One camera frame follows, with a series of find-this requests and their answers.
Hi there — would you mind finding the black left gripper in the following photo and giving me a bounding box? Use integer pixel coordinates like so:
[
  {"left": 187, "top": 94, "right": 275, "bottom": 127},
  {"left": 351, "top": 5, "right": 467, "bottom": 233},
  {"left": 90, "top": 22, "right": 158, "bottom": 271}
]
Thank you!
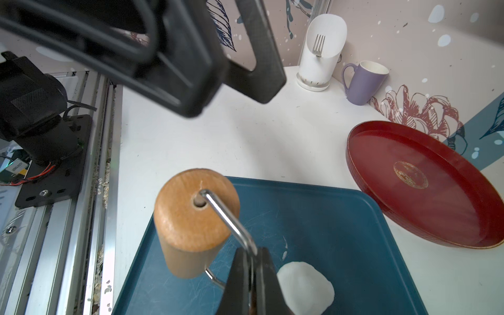
[{"left": 1, "top": 0, "right": 287, "bottom": 118}]

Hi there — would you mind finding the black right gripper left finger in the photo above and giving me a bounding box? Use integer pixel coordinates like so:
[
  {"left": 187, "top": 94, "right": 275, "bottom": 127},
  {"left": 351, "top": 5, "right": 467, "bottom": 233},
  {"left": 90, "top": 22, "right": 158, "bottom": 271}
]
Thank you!
[{"left": 216, "top": 248, "right": 251, "bottom": 315}]

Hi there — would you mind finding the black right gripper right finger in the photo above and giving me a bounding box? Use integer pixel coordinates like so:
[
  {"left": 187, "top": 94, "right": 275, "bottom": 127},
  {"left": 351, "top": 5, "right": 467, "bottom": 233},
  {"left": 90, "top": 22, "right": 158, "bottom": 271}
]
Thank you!
[{"left": 251, "top": 248, "right": 293, "bottom": 314}]

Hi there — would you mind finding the white dough piece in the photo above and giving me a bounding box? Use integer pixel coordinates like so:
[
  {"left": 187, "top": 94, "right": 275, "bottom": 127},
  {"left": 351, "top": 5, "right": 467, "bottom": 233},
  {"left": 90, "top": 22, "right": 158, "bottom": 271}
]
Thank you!
[{"left": 277, "top": 262, "right": 335, "bottom": 314}]

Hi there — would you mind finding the wooden dough roller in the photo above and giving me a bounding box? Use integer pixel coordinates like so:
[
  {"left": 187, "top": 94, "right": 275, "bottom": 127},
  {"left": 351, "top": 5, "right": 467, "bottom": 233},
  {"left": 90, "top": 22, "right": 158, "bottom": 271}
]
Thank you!
[{"left": 154, "top": 169, "right": 259, "bottom": 279}]

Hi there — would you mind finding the white cutlery holder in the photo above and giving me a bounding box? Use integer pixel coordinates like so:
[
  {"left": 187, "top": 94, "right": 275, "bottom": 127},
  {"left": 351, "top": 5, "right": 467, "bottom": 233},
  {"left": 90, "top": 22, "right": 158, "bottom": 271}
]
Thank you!
[{"left": 297, "top": 14, "right": 347, "bottom": 92}]

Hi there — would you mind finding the purple mug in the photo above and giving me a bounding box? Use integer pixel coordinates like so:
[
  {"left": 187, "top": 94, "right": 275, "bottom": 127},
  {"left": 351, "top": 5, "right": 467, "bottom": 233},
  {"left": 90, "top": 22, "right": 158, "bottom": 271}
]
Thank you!
[{"left": 341, "top": 60, "right": 389, "bottom": 106}]

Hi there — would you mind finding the red round tray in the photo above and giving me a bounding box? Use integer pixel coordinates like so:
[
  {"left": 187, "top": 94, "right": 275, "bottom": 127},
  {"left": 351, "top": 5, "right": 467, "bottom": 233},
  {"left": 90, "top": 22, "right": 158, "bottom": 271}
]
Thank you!
[{"left": 346, "top": 121, "right": 503, "bottom": 249}]

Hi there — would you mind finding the aluminium frame post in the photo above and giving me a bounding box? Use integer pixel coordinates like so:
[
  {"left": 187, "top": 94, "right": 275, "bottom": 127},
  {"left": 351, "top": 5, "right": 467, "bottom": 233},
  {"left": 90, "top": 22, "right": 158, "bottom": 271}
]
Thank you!
[{"left": 310, "top": 0, "right": 332, "bottom": 21}]

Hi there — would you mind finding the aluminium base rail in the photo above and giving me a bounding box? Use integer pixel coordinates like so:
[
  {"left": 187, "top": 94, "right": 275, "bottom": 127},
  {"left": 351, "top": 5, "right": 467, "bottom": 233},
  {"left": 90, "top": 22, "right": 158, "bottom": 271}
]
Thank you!
[{"left": 1, "top": 71, "right": 122, "bottom": 314}]

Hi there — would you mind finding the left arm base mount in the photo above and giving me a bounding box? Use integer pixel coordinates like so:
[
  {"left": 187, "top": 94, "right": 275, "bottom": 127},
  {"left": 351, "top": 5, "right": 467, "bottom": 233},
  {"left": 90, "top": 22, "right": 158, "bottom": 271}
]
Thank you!
[{"left": 1, "top": 51, "right": 93, "bottom": 208}]

